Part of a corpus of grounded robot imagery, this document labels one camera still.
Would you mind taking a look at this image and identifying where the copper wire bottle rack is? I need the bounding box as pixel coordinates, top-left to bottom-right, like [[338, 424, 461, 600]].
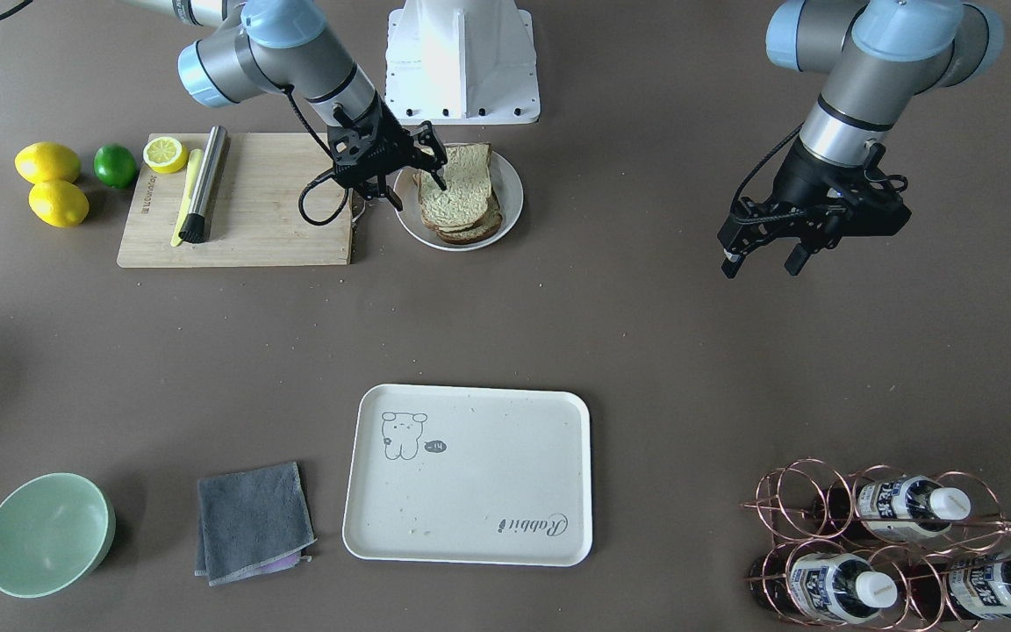
[[746, 457, 1011, 631]]

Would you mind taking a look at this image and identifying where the whole lemon upper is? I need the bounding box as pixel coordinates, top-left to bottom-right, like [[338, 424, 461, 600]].
[[13, 141, 82, 184]]

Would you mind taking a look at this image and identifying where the yellow knife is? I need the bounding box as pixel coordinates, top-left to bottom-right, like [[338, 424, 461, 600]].
[[171, 148, 204, 248]]

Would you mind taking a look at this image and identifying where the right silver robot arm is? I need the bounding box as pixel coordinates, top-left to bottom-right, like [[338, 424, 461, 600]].
[[141, 1, 447, 208]]

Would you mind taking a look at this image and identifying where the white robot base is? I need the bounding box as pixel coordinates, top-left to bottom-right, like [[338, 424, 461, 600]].
[[383, 1, 541, 126]]

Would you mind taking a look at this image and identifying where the grey folded cloth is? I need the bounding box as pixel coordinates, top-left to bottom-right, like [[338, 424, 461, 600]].
[[193, 461, 317, 585]]

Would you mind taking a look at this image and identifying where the mint green bowl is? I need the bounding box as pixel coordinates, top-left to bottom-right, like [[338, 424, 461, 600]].
[[0, 472, 116, 599]]

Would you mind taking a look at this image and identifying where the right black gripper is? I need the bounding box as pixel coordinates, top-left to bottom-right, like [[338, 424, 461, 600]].
[[326, 97, 447, 212]]

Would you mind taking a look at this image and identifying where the green lime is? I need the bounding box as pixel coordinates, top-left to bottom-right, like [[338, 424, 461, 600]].
[[93, 144, 137, 190]]

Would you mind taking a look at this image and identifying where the steel handled brush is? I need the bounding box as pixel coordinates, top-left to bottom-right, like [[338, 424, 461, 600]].
[[179, 126, 228, 244]]

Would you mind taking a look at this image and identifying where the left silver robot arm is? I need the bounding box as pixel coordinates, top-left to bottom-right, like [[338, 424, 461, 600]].
[[718, 1, 1006, 277]]

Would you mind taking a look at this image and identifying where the white round plate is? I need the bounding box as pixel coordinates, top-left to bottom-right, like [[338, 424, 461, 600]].
[[393, 151, 525, 252]]

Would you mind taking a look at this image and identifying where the cream rabbit tray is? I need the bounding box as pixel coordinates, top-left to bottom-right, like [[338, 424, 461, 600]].
[[341, 384, 593, 567]]

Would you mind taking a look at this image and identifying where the half lemon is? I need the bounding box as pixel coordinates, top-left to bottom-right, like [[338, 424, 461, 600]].
[[143, 136, 190, 175]]

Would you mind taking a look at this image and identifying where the tea bottle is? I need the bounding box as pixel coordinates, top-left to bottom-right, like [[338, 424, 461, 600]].
[[807, 475, 972, 544], [747, 543, 900, 625], [904, 552, 1011, 621]]

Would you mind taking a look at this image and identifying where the whole lemon lower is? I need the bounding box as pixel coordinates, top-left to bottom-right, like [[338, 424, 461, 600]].
[[28, 180, 90, 227]]

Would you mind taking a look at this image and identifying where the whole lemon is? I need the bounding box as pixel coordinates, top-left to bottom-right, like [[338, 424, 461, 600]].
[[28, 180, 90, 227], [13, 141, 82, 184]]

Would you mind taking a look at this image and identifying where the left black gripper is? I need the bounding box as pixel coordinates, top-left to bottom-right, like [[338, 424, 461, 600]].
[[718, 145, 911, 279]]

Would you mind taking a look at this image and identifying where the wooden cutting board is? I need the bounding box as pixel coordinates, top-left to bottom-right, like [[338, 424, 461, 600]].
[[117, 132, 362, 269]]

